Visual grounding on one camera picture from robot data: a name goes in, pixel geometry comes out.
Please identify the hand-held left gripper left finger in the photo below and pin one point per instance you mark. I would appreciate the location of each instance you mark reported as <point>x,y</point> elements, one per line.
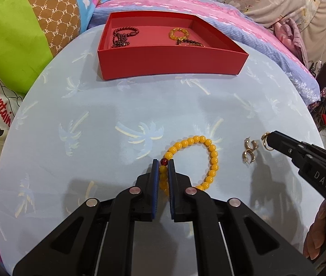
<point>155,189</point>

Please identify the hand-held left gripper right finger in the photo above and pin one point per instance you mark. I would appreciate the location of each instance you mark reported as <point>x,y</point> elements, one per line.
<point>172,189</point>

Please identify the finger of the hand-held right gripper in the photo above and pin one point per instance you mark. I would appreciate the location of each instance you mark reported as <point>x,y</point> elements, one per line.
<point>283,145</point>

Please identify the red cardboard box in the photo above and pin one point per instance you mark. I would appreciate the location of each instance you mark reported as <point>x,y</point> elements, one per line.
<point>165,60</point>

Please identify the person's right hand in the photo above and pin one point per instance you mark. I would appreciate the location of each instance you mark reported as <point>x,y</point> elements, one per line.
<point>316,235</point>

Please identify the gold hoop earring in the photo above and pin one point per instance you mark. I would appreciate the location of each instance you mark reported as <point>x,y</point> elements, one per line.
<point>251,156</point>
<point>249,146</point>

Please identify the pink crumpled cloth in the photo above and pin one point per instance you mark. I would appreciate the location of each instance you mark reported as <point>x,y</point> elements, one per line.
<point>290,37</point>

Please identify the pink and blue striped blanket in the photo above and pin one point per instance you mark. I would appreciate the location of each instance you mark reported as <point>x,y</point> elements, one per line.
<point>237,20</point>

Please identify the colourful cartoon quilt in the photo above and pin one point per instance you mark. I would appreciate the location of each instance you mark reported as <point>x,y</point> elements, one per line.
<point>22,49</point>

